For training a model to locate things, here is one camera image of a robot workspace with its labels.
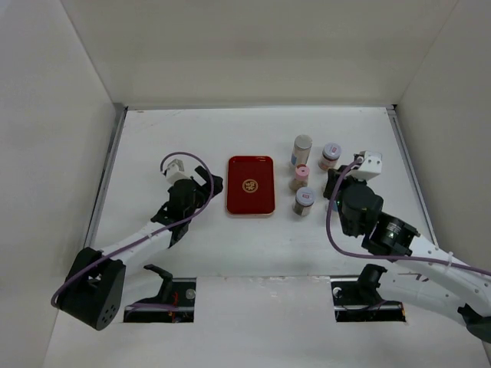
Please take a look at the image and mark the grey-lid spice jar front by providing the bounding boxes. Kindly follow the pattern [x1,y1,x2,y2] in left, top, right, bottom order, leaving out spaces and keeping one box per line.
[293,187,315,216]

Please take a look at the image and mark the grey-lid spice jar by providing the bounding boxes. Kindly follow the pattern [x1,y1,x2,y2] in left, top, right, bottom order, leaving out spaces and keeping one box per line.
[318,143,341,171]
[293,187,315,216]

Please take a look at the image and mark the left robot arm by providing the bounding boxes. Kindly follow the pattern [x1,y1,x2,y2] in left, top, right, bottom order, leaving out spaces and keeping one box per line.
[51,166,223,330]

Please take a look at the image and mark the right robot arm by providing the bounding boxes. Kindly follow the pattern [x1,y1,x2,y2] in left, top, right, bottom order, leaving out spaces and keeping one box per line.
[325,163,490,343]

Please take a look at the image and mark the red lacquer tray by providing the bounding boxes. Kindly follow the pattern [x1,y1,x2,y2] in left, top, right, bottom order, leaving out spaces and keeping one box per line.
[226,156,275,216]

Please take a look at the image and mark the pink-lid spice bottle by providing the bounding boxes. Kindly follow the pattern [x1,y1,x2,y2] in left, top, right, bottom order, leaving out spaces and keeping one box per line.
[289,164,310,192]

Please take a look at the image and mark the tall grey-cap blue-label bottle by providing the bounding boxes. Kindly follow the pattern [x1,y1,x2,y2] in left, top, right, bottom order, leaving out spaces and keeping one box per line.
[291,134,312,166]

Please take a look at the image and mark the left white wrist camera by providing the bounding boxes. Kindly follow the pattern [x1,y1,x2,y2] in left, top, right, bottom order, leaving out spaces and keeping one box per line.
[163,159,187,185]

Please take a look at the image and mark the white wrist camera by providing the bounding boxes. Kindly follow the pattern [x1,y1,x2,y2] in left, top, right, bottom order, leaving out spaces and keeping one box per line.
[163,159,187,185]
[350,150,383,182]

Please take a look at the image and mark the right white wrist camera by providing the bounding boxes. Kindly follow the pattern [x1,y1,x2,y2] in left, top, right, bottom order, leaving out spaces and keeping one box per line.
[350,150,383,182]

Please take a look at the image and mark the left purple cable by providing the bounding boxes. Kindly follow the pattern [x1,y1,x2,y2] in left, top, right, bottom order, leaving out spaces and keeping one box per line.
[51,152,216,307]

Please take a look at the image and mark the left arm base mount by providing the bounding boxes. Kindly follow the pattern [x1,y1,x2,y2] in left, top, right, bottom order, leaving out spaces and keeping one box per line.
[123,264,197,324]

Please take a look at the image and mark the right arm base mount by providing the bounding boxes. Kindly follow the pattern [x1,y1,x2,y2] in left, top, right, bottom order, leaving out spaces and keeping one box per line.
[331,264,406,323]

